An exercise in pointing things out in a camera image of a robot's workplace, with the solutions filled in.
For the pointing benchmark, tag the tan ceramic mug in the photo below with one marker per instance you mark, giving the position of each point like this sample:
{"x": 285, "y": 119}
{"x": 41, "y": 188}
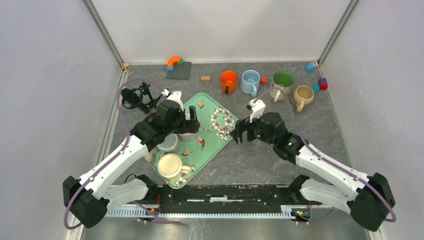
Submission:
{"x": 302, "y": 96}

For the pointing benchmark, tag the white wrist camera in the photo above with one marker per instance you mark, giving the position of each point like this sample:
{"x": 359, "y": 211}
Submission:
{"x": 174, "y": 96}
{"x": 257, "y": 107}

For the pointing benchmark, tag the orange mug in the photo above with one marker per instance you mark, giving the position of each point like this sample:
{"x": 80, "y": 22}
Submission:
{"x": 228, "y": 81}

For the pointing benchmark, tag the floral cream mug green inside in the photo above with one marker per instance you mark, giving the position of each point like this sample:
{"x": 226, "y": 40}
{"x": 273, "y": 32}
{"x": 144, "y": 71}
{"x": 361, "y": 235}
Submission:
{"x": 282, "y": 84}

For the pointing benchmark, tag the small red cube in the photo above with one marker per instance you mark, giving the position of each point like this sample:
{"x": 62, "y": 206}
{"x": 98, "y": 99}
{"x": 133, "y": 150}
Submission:
{"x": 263, "y": 81}

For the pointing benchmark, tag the black mounting base rail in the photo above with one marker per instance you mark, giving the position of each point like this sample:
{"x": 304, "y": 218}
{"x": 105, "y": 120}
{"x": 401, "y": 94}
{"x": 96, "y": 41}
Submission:
{"x": 223, "y": 199}

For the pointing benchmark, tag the brown wooden block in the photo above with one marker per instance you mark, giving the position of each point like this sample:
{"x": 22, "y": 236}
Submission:
{"x": 205, "y": 79}

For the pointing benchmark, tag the light blue ribbed mug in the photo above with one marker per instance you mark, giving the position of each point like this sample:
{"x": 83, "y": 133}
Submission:
{"x": 250, "y": 82}

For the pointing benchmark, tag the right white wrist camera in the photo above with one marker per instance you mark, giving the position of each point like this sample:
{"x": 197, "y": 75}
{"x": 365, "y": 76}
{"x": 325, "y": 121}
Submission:
{"x": 257, "y": 107}

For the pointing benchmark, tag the green floral tray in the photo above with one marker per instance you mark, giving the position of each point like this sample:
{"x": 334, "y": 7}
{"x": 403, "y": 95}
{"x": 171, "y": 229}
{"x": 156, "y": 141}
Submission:
{"x": 216, "y": 123}

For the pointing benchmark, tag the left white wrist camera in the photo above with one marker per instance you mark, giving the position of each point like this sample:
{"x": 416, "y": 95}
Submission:
{"x": 174, "y": 96}

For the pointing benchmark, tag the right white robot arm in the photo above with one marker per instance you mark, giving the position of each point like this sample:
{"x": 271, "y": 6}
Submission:
{"x": 367, "y": 199}

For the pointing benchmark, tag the purple red block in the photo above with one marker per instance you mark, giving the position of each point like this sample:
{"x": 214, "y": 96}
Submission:
{"x": 323, "y": 84}

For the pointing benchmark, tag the mauve mug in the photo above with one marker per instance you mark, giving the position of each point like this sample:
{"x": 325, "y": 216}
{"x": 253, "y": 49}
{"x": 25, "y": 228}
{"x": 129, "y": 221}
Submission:
{"x": 188, "y": 137}

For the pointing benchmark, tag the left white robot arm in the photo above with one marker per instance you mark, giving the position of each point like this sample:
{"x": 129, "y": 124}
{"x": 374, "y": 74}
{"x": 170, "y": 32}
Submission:
{"x": 90, "y": 196}

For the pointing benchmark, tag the teal block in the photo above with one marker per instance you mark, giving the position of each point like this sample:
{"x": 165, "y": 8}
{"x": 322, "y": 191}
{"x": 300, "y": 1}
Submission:
{"x": 316, "y": 88}

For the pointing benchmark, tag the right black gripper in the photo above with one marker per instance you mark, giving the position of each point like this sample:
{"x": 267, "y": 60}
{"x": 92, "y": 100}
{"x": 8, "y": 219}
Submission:
{"x": 241, "y": 126}

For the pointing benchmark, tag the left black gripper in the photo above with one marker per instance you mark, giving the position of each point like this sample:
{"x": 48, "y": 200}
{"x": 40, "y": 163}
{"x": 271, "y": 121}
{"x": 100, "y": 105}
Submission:
{"x": 194, "y": 123}

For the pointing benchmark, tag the grey lego baseplate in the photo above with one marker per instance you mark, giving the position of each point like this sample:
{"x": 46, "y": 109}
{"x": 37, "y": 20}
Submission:
{"x": 180, "y": 72}

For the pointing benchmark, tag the orange curved block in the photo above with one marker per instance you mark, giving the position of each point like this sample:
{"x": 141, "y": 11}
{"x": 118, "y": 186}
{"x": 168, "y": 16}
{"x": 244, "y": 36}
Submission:
{"x": 173, "y": 62}

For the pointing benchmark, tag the grey mug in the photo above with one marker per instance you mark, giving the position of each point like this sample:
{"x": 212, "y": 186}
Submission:
{"x": 171, "y": 144}

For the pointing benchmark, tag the blue block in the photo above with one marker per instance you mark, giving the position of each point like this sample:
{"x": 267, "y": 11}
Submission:
{"x": 310, "y": 66}

